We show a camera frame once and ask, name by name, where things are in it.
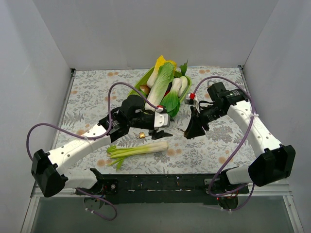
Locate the small brass padlock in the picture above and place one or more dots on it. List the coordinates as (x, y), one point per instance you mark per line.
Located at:
(183, 131)

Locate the large brass padlock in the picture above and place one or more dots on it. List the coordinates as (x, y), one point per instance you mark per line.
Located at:
(210, 82)

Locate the toy celery stalk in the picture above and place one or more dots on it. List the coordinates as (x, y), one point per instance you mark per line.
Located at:
(118, 155)

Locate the large toy napa cabbage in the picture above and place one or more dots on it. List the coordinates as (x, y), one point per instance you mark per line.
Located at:
(164, 77)

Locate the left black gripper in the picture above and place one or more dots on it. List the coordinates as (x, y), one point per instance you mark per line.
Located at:
(150, 123)

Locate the green plastic basket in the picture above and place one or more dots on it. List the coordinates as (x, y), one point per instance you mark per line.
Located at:
(171, 101)

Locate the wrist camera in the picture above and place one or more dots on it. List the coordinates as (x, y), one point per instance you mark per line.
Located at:
(190, 99)
(162, 118)

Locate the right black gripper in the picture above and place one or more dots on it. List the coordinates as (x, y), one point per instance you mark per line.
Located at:
(197, 122)

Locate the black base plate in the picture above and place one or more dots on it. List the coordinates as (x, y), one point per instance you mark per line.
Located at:
(127, 189)

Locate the toy bok choy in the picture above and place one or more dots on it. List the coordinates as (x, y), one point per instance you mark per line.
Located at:
(179, 85)

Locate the yellow toy cabbage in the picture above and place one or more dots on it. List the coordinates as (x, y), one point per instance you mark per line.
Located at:
(160, 61)

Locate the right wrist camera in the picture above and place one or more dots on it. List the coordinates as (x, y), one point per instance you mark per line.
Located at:
(190, 99)

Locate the toy brown mushroom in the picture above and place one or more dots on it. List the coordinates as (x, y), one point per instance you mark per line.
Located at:
(145, 89)

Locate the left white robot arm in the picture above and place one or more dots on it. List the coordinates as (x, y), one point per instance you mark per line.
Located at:
(112, 127)

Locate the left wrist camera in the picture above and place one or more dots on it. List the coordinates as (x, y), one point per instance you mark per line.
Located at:
(162, 118)

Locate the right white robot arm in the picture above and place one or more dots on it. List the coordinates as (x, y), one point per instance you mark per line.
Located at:
(273, 162)

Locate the floral table mat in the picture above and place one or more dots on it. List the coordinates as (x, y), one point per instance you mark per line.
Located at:
(93, 90)

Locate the toy leafy green sprig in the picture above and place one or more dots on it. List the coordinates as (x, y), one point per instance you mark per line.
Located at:
(183, 68)

